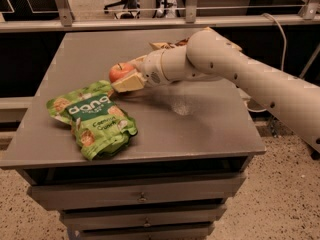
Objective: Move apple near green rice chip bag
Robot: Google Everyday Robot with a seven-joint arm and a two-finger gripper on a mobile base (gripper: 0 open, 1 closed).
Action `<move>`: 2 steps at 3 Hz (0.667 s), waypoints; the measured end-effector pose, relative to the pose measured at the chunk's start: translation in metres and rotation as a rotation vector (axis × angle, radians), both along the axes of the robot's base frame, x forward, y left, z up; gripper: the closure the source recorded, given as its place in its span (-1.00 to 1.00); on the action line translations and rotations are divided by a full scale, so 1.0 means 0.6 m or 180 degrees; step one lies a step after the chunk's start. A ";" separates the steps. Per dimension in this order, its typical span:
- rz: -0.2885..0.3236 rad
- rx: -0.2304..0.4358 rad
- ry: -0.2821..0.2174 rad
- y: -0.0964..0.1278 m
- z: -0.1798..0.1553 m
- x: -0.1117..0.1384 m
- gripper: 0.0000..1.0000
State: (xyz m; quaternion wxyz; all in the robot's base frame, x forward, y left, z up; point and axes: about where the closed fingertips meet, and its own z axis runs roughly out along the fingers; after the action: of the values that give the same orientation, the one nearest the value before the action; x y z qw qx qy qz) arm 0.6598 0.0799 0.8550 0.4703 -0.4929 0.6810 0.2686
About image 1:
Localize red apple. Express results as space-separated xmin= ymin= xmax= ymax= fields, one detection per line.
xmin=109 ymin=63 xmax=134 ymax=83

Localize brown chip bag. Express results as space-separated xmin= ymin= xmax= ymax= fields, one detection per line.
xmin=150 ymin=27 xmax=243 ymax=52

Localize grey drawer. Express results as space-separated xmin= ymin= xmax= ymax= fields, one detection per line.
xmin=61 ymin=202 xmax=226 ymax=230
xmin=67 ymin=222 xmax=214 ymax=240
xmin=28 ymin=173 xmax=245 ymax=210

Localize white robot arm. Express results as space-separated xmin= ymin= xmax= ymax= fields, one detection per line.
xmin=112 ymin=28 xmax=320 ymax=152

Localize bottom grey drawer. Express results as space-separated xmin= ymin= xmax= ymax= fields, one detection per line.
xmin=67 ymin=222 xmax=214 ymax=240

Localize green rice chip bag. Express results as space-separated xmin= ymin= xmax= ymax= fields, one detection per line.
xmin=46 ymin=80 xmax=138 ymax=160

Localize middle grey drawer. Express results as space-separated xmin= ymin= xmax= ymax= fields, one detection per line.
xmin=61 ymin=202 xmax=226 ymax=230

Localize white cable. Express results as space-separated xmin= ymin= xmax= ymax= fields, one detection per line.
xmin=246 ymin=12 xmax=288 ymax=114

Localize top grey drawer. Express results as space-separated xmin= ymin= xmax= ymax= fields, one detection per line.
xmin=28 ymin=173 xmax=245 ymax=210

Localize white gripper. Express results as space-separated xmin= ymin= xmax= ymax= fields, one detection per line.
xmin=112 ymin=49 xmax=173 ymax=93

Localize grey metal railing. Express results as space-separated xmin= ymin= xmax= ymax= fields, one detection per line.
xmin=0 ymin=0 xmax=320 ymax=33

